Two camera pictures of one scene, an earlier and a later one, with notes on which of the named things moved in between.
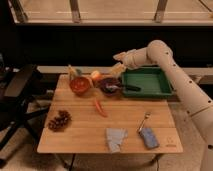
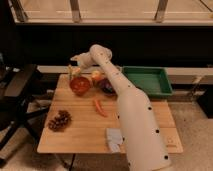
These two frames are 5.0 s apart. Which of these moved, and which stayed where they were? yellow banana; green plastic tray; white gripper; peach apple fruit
Moved: white gripper
Stayed: yellow banana; green plastic tray; peach apple fruit
